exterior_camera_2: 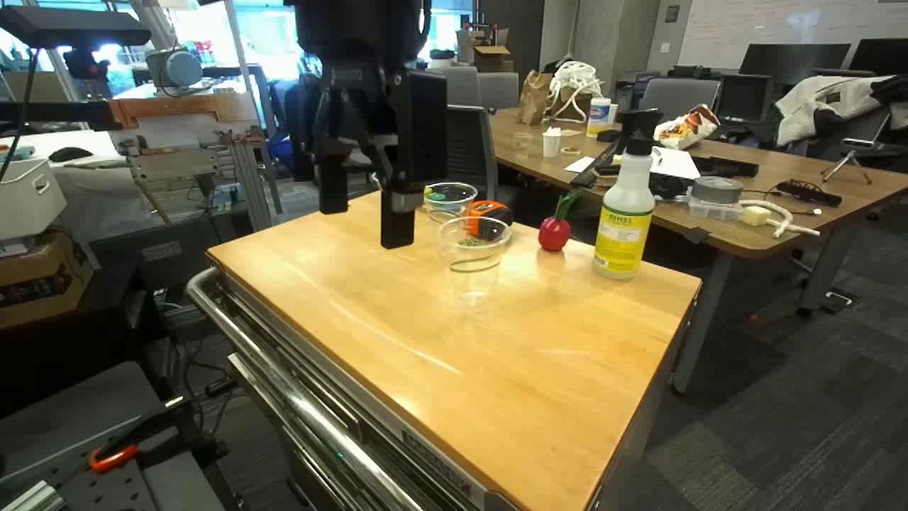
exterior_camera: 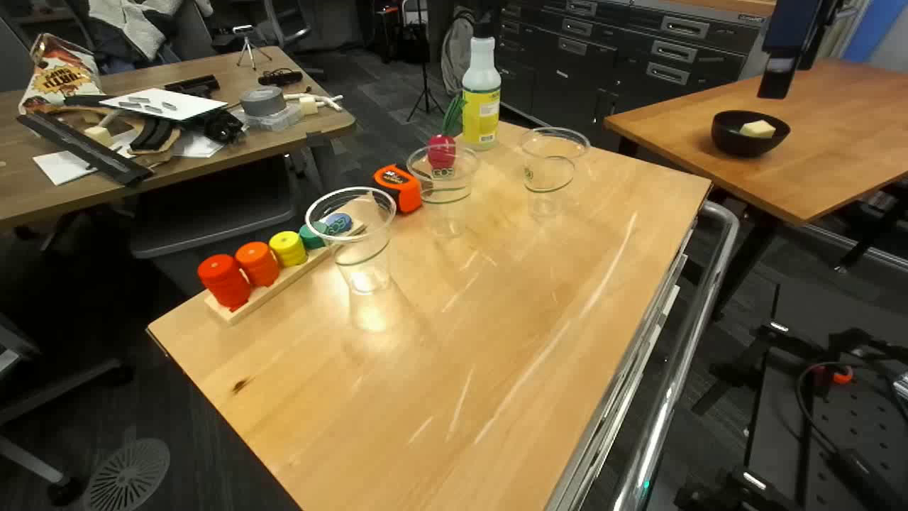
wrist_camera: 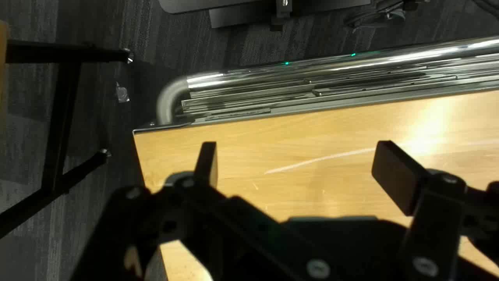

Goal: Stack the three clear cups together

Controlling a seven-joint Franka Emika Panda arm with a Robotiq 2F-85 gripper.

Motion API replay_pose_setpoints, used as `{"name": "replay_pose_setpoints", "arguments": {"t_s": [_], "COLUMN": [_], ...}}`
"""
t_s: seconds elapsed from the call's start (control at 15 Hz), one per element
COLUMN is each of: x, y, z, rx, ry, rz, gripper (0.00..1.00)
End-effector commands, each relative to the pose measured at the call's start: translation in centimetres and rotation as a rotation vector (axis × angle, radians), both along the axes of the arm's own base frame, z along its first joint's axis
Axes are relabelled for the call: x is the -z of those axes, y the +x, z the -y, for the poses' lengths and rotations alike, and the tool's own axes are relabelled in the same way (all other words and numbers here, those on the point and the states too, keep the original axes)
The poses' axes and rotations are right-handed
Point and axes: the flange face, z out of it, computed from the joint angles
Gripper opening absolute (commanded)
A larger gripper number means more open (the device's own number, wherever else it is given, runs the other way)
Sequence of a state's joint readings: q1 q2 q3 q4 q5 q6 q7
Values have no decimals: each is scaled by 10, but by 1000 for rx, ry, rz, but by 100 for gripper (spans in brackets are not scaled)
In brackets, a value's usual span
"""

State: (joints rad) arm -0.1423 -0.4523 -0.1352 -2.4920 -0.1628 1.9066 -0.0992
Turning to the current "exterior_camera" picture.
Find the clear plastic cup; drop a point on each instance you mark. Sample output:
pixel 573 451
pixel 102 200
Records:
pixel 440 187
pixel 549 157
pixel 360 250

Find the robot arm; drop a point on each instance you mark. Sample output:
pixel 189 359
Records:
pixel 792 38

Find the red toy pepper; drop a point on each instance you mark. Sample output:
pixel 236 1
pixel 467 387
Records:
pixel 440 150

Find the blue cylinder block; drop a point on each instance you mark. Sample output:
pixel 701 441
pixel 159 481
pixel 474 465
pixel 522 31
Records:
pixel 335 224

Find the green cylinder block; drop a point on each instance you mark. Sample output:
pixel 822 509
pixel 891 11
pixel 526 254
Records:
pixel 311 240

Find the white yellow spray bottle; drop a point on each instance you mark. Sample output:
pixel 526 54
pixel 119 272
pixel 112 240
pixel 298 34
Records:
pixel 481 93

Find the grey drawer cabinet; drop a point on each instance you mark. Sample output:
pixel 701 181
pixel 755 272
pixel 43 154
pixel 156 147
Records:
pixel 579 61

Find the red orange cylinder block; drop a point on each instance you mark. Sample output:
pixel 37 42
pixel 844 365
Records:
pixel 226 281

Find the wooden peg base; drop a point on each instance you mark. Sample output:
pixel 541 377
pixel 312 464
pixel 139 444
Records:
pixel 258 295

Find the black bowl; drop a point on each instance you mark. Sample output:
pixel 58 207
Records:
pixel 727 139

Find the white paper sheet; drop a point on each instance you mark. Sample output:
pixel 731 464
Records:
pixel 162 103

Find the yellow sponge piece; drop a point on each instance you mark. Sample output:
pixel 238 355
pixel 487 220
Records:
pixel 755 127

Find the long black bar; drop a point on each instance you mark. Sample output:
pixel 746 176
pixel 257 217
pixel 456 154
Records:
pixel 108 162

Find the snack bag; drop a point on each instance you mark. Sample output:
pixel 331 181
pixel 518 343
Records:
pixel 61 69

